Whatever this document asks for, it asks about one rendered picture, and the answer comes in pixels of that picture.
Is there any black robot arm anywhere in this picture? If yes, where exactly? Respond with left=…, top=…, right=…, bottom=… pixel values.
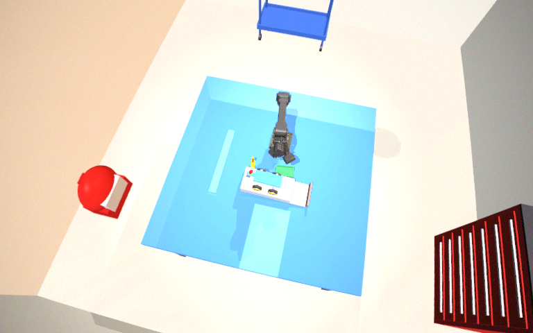
left=268, top=91, right=291, bottom=158

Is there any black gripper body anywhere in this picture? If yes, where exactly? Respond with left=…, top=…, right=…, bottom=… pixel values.
left=283, top=143, right=296, bottom=164

